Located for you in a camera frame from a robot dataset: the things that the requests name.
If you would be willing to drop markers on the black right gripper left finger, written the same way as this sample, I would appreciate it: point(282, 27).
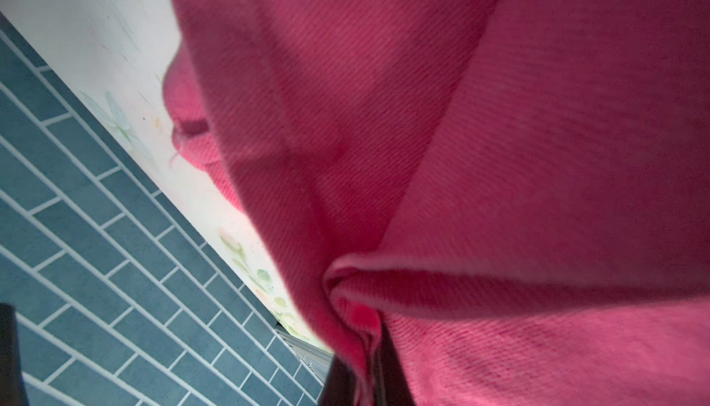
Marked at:
point(340, 386)

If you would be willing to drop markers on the floral table mat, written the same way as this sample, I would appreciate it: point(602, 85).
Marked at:
point(114, 55)

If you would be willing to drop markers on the pink long pants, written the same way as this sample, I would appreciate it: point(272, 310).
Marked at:
point(517, 189)

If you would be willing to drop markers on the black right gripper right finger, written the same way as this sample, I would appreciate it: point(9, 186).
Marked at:
point(391, 387)

